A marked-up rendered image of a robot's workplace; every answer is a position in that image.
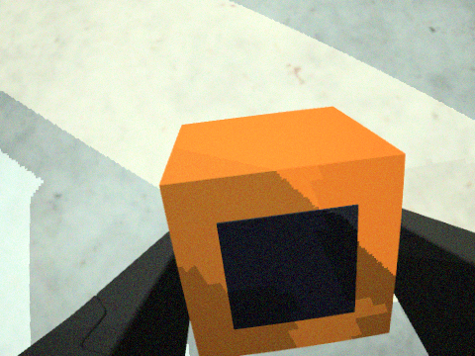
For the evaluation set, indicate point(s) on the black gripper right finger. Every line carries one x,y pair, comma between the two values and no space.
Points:
435,283

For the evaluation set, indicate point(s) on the orange block with dark square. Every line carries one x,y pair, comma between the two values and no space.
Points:
285,229

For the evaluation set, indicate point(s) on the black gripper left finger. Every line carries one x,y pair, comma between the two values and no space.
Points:
142,312

